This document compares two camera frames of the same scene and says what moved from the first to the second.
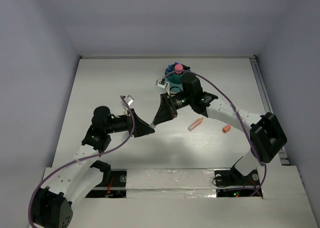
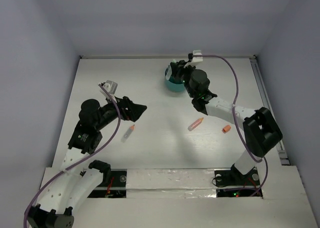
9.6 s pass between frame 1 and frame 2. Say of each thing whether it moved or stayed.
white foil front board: stayed
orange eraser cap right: stayed
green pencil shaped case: moved
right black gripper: moved
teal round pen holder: stayed
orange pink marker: stayed
